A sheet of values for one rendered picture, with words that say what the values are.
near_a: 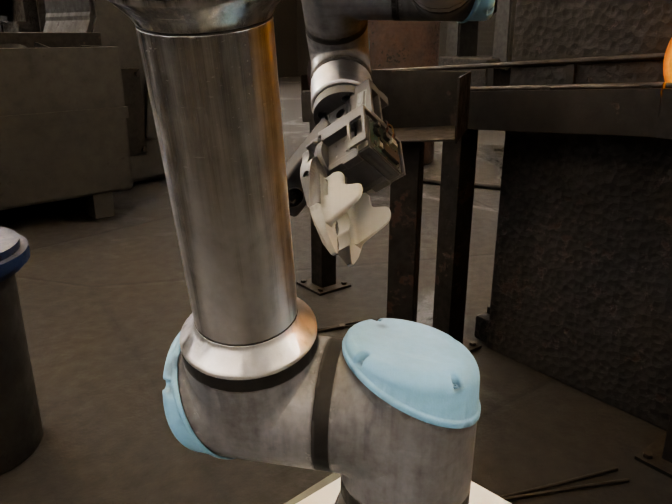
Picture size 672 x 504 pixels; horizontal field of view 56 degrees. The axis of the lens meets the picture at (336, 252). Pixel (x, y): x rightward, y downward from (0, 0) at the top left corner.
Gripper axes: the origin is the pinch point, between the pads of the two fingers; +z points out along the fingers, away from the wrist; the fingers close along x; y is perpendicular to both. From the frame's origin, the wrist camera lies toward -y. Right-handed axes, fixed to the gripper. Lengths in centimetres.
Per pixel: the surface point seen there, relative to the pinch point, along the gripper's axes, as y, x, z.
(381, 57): -83, 161, -277
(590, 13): 28, 52, -76
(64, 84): -156, 23, -180
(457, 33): -102, 360, -544
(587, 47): 24, 56, -72
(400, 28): -66, 157, -284
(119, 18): -161, 40, -252
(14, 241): -72, -4, -37
